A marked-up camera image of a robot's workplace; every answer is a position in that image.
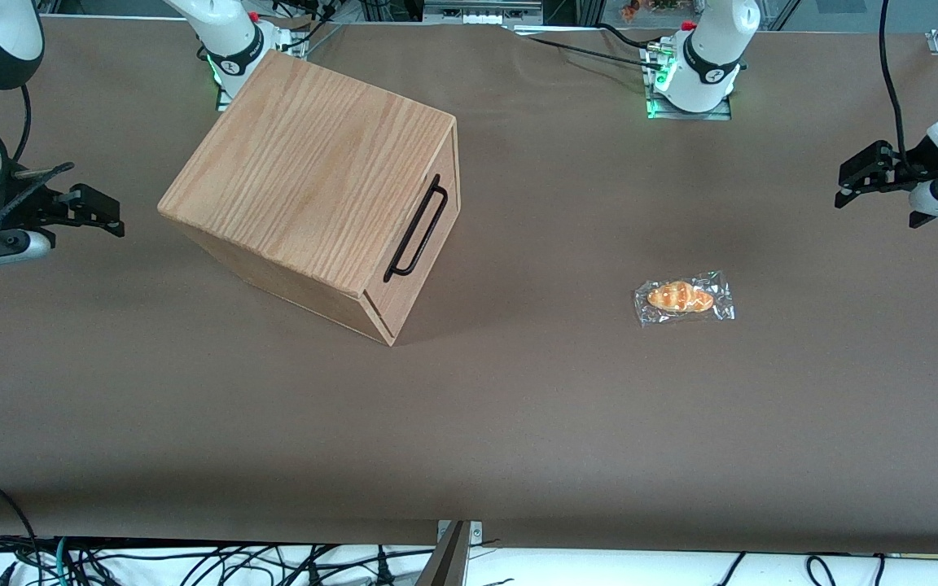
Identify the large table cover sheet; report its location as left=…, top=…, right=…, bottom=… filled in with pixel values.
left=0, top=15, right=938, bottom=556

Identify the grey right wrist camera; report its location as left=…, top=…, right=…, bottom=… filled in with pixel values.
left=0, top=230, right=53, bottom=273

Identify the light wooden drawer cabinet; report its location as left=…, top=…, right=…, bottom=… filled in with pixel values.
left=157, top=49, right=462, bottom=348

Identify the black cable across table edge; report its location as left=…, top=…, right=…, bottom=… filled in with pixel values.
left=506, top=23, right=665, bottom=70

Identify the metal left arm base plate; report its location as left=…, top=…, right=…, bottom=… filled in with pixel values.
left=644, top=45, right=734, bottom=121

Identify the black metal drawer handle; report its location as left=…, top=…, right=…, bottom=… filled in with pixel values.
left=384, top=173, right=449, bottom=284

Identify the bread roll in clear wrapper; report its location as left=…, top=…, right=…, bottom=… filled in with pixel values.
left=633, top=270, right=736, bottom=328

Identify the aluminium frame with sockets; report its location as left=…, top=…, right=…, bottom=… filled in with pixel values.
left=423, top=0, right=545, bottom=27

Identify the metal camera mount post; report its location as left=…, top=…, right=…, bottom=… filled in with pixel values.
left=414, top=519, right=484, bottom=586

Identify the light wooden drawer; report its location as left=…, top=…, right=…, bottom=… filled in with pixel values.
left=363, top=118, right=462, bottom=347

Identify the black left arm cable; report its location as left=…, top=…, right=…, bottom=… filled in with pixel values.
left=879, top=0, right=914, bottom=176

